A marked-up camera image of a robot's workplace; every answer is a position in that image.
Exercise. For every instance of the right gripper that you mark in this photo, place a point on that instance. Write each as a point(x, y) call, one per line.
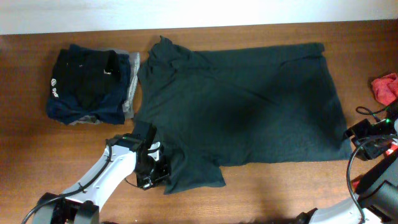
point(356, 130)

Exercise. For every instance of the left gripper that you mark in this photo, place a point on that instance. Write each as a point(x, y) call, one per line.
point(147, 182)

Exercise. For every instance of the dark green Nike t-shirt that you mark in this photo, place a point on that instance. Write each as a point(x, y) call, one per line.
point(215, 109)

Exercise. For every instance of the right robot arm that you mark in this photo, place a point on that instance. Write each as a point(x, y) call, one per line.
point(373, 195)

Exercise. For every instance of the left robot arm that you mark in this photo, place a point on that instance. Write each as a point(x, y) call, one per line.
point(131, 153)

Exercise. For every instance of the red t-shirt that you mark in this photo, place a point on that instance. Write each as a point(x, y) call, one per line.
point(385, 88)

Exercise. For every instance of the folded grey garment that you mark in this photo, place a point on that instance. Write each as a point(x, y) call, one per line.
point(132, 90)

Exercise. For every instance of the folded navy garment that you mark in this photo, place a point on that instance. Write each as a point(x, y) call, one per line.
point(63, 110)

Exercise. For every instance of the folded black garment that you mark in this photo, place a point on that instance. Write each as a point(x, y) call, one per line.
point(86, 75)

